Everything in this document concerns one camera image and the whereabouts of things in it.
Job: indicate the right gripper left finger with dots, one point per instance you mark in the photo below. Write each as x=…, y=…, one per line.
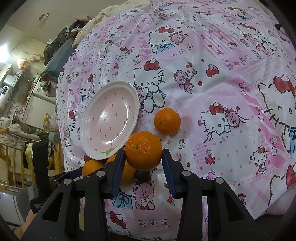
x=76, y=209

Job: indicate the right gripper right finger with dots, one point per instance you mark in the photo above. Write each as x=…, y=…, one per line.
x=228, y=218

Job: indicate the red cherry tomato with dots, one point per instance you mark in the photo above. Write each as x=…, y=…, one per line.
x=86, y=158

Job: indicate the dark blueberry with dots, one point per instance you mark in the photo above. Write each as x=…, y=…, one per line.
x=142, y=177

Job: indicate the large orange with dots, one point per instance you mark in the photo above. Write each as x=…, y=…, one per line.
x=143, y=151

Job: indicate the small orange mandarin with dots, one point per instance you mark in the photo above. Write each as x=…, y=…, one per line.
x=167, y=121

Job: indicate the white cabinet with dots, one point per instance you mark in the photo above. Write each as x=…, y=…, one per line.
x=38, y=105

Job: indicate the pink strawberry plate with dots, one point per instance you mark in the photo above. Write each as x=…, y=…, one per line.
x=108, y=119

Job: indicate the teal pillow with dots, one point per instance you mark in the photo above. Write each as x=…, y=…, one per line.
x=55, y=65

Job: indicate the Hello Kitty pink bedsheet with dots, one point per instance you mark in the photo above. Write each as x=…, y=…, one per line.
x=222, y=66

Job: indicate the pile of dark clothes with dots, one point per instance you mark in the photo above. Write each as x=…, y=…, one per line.
x=62, y=37

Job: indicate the cream blanket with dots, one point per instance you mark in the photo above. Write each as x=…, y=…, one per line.
x=104, y=15

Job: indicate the yellow wooden rail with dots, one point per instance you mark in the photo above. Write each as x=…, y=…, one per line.
x=17, y=170

